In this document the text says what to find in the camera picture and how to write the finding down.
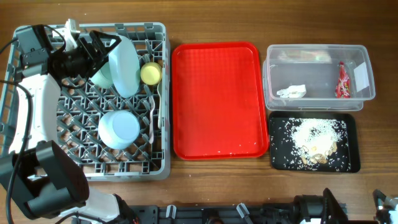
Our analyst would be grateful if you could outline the grey plastic dishwasher rack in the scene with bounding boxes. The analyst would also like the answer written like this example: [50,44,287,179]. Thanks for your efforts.
[0,22,171,182]

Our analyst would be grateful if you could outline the rice food scraps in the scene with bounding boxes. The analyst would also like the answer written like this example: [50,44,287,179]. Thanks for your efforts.
[270,118,351,172]

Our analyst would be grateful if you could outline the red plastic tray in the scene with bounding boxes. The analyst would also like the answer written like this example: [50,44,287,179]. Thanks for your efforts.
[171,42,269,161]

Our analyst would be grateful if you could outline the white plastic fork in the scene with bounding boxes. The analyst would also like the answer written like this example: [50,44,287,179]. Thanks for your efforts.
[149,95,155,144]

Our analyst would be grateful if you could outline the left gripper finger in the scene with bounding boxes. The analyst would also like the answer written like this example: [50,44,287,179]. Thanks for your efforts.
[89,30,121,55]
[88,55,108,78]

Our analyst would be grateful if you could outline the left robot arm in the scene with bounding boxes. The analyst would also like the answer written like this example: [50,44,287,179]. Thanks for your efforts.
[1,24,134,223]

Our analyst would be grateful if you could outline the white tissue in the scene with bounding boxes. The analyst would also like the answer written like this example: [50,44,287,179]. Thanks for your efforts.
[277,85,307,98]

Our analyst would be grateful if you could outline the light blue bowl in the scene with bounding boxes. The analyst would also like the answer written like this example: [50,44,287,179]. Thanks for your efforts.
[98,110,141,150]

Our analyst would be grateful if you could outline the clear plastic bin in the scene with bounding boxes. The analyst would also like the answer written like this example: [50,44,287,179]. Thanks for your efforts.
[262,44,376,111]

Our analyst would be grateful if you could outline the red snack wrapper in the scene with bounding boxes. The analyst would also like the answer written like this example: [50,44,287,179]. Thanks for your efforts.
[335,61,351,98]

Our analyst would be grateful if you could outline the yellow plastic cup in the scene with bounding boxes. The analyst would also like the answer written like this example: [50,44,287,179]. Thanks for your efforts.
[141,62,162,85]

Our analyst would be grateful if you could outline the light blue plate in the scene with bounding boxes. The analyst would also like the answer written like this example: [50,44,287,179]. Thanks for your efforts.
[108,35,141,98]

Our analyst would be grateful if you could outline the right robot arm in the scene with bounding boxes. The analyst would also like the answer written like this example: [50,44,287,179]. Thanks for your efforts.
[289,188,397,224]

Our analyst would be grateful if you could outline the green saucer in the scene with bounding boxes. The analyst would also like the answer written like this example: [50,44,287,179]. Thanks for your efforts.
[90,62,113,89]

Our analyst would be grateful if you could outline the black waste tray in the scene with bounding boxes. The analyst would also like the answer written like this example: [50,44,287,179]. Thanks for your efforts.
[269,111,361,173]

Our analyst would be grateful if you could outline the white plastic spoon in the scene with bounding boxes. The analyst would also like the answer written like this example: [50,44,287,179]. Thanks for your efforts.
[157,81,162,129]

